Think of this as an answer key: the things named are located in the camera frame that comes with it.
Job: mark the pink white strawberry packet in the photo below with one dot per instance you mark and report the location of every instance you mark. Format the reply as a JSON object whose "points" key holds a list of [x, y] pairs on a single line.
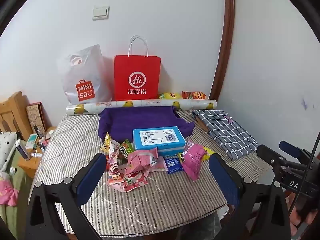
{"points": [[135, 181]]}

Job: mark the teal white small box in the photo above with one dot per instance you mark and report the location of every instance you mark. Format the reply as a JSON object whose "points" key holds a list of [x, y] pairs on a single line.
{"points": [[31, 141]]}

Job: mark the grey checked folded cloth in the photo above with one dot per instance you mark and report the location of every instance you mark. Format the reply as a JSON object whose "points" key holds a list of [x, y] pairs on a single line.
{"points": [[225, 132]]}

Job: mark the dark blue slim box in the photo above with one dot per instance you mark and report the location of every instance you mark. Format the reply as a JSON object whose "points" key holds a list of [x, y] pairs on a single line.
{"points": [[22, 150]]}

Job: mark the pink white cartoon candy packet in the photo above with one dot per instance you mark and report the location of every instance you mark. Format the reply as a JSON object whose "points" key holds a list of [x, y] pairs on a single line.
{"points": [[114, 151]]}

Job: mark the person's right hand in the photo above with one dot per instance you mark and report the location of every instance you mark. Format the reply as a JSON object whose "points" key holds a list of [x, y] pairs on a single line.
{"points": [[297, 212]]}

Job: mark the wooden headboard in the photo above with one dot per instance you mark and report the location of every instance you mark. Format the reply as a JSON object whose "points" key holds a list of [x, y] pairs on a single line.
{"points": [[12, 112]]}

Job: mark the pink cloth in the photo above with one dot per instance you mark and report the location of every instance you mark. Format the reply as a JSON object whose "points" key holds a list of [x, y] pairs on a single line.
{"points": [[7, 192]]}

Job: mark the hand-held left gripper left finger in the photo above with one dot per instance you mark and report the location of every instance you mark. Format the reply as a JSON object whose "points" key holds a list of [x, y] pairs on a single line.
{"points": [[91, 177]]}

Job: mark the green snack packet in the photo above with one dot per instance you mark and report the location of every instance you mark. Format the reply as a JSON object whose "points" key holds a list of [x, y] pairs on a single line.
{"points": [[126, 148]]}

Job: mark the wooden nightstand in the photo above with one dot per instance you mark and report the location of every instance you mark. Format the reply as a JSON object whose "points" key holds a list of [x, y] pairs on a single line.
{"points": [[32, 165]]}

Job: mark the yellow chips bag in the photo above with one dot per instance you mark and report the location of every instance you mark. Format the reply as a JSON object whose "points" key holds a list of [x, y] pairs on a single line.
{"points": [[170, 95]]}

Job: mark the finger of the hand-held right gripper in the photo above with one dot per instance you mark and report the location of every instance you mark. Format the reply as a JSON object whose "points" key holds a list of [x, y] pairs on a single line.
{"points": [[267, 155], [290, 148]]}

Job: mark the green bedsheet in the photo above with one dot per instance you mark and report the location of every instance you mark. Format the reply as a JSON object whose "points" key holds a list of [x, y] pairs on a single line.
{"points": [[17, 217]]}

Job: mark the fruit printed paper roll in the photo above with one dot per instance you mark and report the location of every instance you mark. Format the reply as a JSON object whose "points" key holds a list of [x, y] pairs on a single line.
{"points": [[140, 104]]}

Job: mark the white light switch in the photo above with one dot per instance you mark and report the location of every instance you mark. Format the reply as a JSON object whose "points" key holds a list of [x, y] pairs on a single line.
{"points": [[100, 12]]}

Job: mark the large pink snack packet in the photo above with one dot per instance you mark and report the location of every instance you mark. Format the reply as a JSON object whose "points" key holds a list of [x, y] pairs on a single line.
{"points": [[142, 158]]}

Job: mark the plain yellow snack packet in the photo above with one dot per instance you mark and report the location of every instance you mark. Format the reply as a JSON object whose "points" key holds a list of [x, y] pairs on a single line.
{"points": [[208, 153]]}

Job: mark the pale pink snack packet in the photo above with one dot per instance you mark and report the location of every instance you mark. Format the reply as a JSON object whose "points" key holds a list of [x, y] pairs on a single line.
{"points": [[160, 165]]}

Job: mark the orange chips bag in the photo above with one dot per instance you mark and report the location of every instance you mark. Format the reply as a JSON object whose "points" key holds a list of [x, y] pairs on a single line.
{"points": [[193, 95]]}

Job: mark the red paper bag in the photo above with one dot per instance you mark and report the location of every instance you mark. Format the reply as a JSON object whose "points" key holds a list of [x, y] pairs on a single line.
{"points": [[137, 77]]}

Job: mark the white plastic shopping bag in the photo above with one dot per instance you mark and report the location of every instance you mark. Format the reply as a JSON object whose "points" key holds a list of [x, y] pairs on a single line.
{"points": [[85, 77]]}

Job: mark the striped mattress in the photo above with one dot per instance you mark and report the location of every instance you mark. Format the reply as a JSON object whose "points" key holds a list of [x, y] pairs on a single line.
{"points": [[155, 205]]}

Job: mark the blue cardboard box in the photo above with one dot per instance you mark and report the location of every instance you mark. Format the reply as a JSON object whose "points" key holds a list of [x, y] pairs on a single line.
{"points": [[158, 138]]}

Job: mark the dark blue snack packet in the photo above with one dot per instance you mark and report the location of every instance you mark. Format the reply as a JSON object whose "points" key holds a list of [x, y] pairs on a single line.
{"points": [[172, 165]]}

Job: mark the brown wooden door frame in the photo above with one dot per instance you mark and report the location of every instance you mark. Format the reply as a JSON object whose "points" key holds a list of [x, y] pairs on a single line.
{"points": [[225, 42]]}

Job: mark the yellow red snack packet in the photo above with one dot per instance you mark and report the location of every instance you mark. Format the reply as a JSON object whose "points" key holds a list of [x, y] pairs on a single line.
{"points": [[106, 142]]}

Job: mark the magenta snack packet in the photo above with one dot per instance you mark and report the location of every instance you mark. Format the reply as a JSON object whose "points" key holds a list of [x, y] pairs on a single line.
{"points": [[191, 161]]}

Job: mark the purple cloth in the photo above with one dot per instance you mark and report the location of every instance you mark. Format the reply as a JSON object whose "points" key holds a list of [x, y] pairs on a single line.
{"points": [[140, 122]]}

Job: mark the white dotted pillow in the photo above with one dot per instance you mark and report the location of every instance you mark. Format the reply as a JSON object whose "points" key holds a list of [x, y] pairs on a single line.
{"points": [[6, 147]]}

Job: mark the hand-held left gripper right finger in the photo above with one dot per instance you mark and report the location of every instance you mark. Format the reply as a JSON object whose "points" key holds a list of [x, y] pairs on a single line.
{"points": [[223, 180]]}

